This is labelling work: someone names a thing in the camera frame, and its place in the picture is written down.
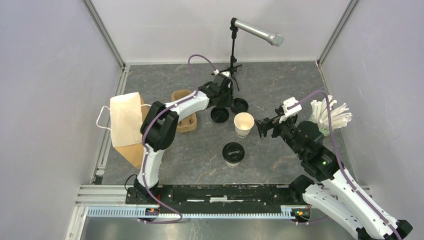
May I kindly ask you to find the white paper cup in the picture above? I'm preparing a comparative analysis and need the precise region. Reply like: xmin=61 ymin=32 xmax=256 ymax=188
xmin=225 ymin=160 xmax=242 ymax=168
xmin=233 ymin=112 xmax=255 ymax=138

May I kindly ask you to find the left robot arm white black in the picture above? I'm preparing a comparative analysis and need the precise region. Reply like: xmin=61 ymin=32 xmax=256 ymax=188
xmin=134 ymin=71 xmax=234 ymax=204

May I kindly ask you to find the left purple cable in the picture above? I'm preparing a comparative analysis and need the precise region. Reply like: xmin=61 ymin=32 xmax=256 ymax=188
xmin=140 ymin=53 xmax=220 ymax=225

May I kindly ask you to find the black lid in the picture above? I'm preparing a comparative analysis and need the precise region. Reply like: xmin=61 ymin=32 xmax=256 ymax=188
xmin=230 ymin=98 xmax=249 ymax=114
xmin=210 ymin=107 xmax=230 ymax=124
xmin=222 ymin=142 xmax=245 ymax=161

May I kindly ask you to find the green cup holder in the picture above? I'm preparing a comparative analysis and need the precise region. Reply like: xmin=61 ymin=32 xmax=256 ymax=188
xmin=309 ymin=114 xmax=335 ymax=138

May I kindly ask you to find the silver microphone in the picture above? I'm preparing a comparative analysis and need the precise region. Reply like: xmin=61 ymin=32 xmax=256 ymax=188
xmin=230 ymin=17 xmax=284 ymax=47

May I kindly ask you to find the white wrapped straws bundle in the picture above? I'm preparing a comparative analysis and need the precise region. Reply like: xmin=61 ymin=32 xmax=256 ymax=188
xmin=309 ymin=95 xmax=353 ymax=131

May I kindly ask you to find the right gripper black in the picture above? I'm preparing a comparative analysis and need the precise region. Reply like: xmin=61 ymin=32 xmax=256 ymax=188
xmin=253 ymin=108 xmax=305 ymax=158

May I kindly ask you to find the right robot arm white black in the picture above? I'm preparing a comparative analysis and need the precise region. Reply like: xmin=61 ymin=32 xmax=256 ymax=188
xmin=255 ymin=115 xmax=413 ymax=240

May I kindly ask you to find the brown paper bag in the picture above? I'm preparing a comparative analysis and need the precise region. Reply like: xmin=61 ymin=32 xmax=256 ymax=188
xmin=96 ymin=92 xmax=151 ymax=169

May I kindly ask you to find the black microphone tripod stand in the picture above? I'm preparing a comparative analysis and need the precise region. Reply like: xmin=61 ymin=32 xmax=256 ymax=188
xmin=220 ymin=25 xmax=242 ymax=91

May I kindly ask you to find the cardboard cup carrier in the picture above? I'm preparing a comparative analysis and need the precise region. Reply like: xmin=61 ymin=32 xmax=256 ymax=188
xmin=170 ymin=89 xmax=198 ymax=134

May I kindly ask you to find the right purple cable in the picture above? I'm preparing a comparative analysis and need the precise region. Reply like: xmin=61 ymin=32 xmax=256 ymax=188
xmin=288 ymin=89 xmax=403 ymax=240

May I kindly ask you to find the purple cable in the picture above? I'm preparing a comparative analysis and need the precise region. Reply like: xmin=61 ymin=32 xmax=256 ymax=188
xmin=140 ymin=53 xmax=220 ymax=225
xmin=288 ymin=89 xmax=403 ymax=240

